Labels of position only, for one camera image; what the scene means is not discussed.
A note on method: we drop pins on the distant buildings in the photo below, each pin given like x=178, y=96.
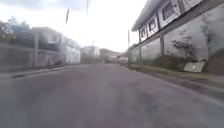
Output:
x=100, y=55

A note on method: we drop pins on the thin pole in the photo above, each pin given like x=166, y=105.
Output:
x=128, y=45

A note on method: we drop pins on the grey asphalt road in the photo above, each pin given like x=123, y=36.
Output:
x=100, y=100

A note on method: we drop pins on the roadside bushes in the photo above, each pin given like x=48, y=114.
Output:
x=173, y=61

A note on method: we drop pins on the grey two-storey building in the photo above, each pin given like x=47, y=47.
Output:
x=50, y=48

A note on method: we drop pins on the concrete roadside verge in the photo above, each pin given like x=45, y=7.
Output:
x=196, y=81
x=33, y=71

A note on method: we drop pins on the two-storey building with windows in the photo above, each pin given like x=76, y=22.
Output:
x=186, y=33

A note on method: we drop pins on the tree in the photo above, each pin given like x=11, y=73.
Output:
x=15, y=28

